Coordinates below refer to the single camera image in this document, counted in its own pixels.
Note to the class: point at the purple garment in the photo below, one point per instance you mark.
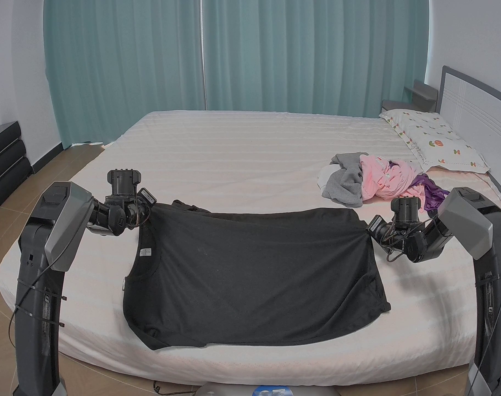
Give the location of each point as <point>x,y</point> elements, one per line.
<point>432,190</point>

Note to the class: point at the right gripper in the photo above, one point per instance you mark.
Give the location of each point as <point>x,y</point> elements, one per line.
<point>379,231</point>

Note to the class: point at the black T-shirt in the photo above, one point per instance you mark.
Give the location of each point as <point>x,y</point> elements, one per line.
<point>254,283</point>

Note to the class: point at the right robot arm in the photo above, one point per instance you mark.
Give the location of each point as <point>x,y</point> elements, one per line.
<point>469,221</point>

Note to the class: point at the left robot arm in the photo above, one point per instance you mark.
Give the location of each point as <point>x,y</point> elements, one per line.
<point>65,221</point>

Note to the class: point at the white printed pillow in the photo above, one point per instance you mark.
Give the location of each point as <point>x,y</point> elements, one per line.
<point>436,138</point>

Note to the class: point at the grey bedside table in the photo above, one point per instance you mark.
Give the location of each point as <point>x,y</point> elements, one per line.
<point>421,93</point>

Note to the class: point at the bed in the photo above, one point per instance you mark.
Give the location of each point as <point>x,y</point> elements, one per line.
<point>242,159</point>

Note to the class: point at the white garment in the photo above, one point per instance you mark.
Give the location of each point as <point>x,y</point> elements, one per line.
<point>325,178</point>

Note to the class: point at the grey garment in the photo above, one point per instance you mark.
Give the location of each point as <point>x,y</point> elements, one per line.
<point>345,184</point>

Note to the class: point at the black chest of drawers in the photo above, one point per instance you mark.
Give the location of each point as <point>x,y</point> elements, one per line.
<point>5,159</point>

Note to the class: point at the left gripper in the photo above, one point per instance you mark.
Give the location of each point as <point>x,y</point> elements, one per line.
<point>144,203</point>

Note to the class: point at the blue-green curtain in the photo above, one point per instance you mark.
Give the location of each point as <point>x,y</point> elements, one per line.
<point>122,56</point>
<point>316,48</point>

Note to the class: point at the pink garment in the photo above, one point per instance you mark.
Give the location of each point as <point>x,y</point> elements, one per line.
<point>378,175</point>

